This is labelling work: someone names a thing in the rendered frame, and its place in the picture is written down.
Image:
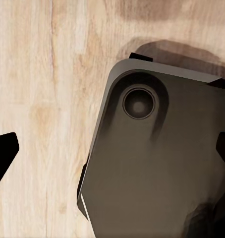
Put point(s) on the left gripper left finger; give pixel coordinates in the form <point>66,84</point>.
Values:
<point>9,148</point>

